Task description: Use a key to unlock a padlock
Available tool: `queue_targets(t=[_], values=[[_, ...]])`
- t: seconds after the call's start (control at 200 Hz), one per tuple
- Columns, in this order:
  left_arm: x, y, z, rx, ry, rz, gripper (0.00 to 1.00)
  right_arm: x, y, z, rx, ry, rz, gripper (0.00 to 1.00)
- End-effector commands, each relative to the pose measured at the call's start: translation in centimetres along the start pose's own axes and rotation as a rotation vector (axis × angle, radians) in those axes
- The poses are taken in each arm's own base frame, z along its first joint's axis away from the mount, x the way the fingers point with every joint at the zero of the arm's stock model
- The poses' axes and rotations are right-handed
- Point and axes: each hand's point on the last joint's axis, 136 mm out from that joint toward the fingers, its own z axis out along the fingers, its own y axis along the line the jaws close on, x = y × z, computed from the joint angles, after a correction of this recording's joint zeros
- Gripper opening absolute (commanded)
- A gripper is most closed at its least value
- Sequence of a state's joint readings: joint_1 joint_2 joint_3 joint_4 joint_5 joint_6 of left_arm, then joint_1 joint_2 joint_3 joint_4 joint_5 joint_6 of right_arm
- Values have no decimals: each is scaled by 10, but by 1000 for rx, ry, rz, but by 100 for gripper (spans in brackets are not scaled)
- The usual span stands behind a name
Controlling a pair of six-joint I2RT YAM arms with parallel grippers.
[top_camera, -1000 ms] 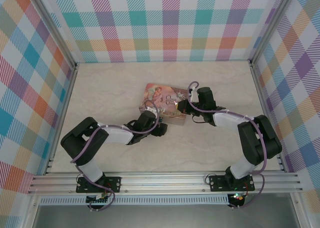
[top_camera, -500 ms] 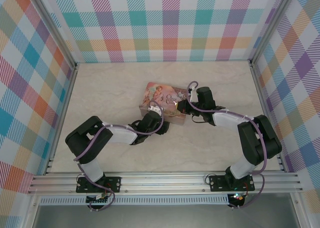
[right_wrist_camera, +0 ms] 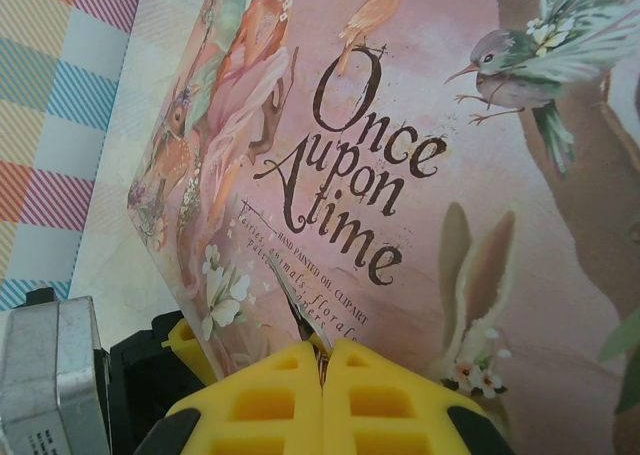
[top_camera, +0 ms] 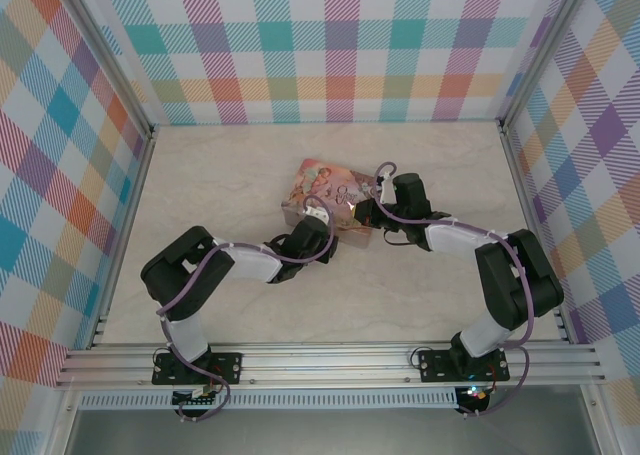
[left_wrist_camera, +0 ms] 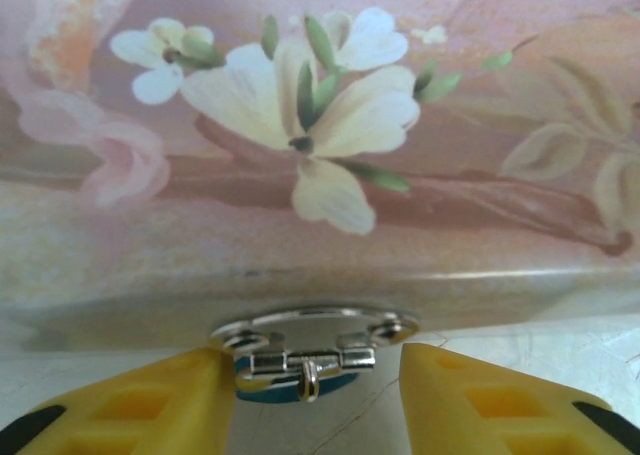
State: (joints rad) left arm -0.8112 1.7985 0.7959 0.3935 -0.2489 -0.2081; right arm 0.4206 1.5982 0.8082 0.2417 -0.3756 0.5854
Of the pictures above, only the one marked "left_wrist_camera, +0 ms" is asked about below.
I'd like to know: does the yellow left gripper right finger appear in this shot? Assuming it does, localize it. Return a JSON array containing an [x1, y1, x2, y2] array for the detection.
[[398, 342, 640, 455]]

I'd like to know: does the pink floral tin box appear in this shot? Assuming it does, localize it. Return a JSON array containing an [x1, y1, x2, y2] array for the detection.
[[0, 0, 640, 354]]

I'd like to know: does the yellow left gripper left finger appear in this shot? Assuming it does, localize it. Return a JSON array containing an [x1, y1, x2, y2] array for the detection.
[[0, 346, 237, 455]]

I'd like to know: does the silver metal hasp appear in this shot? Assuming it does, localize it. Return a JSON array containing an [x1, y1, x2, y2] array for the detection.
[[209, 303, 421, 377]]

